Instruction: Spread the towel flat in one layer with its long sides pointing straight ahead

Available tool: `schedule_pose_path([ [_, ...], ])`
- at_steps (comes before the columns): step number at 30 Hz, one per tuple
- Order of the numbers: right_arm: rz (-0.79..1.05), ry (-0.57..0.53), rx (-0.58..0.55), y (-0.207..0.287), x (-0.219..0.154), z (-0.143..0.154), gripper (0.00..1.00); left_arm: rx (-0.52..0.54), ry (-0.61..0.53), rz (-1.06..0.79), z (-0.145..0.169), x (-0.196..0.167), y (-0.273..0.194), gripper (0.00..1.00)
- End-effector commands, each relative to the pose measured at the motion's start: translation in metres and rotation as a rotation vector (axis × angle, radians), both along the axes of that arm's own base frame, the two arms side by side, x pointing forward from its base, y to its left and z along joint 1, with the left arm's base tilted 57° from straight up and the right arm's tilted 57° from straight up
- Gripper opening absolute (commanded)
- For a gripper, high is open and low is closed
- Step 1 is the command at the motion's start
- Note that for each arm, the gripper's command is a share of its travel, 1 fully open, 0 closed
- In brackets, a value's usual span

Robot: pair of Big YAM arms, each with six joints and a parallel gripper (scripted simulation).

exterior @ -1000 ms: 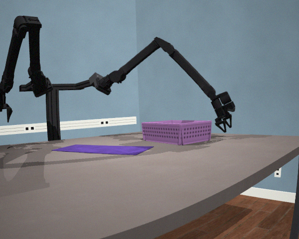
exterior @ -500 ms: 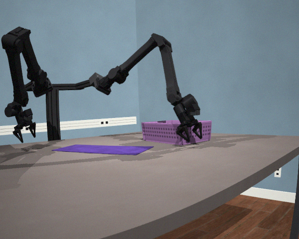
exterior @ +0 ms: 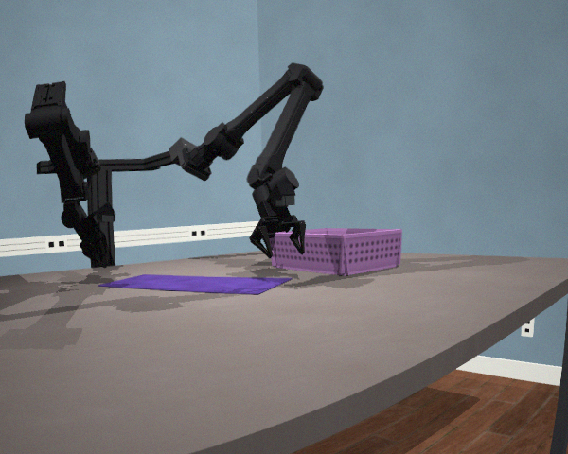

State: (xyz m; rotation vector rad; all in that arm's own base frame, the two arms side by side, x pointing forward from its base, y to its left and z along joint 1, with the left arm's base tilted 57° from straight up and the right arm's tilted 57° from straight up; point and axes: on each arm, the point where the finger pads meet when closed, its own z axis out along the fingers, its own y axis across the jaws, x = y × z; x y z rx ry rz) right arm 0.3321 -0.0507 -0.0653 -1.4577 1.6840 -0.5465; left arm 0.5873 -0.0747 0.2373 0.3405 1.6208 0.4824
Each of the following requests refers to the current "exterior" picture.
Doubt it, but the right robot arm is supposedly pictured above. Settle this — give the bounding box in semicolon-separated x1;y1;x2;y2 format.
25;81;115;237

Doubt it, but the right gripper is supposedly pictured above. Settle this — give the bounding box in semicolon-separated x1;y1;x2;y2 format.
74;223;110;268

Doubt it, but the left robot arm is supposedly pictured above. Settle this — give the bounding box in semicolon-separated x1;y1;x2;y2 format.
182;63;324;218

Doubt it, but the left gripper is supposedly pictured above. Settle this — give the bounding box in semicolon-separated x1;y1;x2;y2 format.
249;215;306;258

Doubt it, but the pink plastic basket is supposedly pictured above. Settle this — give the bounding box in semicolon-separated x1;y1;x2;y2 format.
269;228;402;276

